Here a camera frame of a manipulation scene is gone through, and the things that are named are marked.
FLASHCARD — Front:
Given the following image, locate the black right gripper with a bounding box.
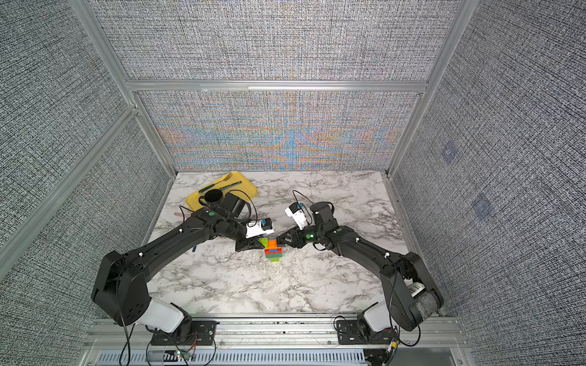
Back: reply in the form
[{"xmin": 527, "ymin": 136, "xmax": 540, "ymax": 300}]
[{"xmin": 278, "ymin": 223, "xmax": 326, "ymax": 250}]

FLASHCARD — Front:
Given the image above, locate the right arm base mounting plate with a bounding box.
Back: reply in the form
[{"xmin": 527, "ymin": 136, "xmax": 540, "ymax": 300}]
[{"xmin": 333, "ymin": 317, "xmax": 395, "ymax": 346}]

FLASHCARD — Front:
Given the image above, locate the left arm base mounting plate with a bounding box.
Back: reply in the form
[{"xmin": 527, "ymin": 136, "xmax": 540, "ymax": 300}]
[{"xmin": 150, "ymin": 320, "xmax": 218, "ymax": 346}]

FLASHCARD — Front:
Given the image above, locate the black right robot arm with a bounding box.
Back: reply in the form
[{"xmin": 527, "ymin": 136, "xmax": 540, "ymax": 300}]
[{"xmin": 277, "ymin": 201, "xmax": 444, "ymax": 335}]

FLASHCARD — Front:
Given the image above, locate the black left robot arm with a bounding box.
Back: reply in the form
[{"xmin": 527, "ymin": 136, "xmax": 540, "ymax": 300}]
[{"xmin": 91, "ymin": 189, "xmax": 263, "ymax": 341}]

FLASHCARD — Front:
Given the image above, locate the black mug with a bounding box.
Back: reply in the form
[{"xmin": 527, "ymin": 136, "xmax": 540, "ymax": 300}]
[{"xmin": 198, "ymin": 189, "xmax": 224, "ymax": 207}]

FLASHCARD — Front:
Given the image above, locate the yellow plastic tray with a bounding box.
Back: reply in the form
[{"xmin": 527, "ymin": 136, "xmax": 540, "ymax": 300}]
[{"xmin": 186, "ymin": 171, "xmax": 258, "ymax": 210}]

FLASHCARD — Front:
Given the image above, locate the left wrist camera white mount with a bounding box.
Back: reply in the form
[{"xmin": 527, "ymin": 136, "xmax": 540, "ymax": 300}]
[{"xmin": 246, "ymin": 218, "xmax": 275, "ymax": 239}]

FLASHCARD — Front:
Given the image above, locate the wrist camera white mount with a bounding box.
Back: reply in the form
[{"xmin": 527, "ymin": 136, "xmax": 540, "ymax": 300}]
[
  {"xmin": 285, "ymin": 202, "xmax": 309, "ymax": 230},
  {"xmin": 246, "ymin": 218, "xmax": 275, "ymax": 239}
]

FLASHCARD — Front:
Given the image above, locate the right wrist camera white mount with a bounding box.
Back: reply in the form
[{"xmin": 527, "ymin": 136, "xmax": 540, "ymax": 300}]
[{"xmin": 285, "ymin": 202, "xmax": 309, "ymax": 230}]

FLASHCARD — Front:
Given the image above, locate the green handled knife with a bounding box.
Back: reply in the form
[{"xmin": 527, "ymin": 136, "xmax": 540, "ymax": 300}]
[{"xmin": 219, "ymin": 181, "xmax": 242, "ymax": 191}]

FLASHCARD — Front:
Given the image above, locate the aluminium front rail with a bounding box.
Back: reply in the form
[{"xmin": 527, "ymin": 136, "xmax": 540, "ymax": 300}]
[{"xmin": 82, "ymin": 314, "xmax": 471, "ymax": 351}]

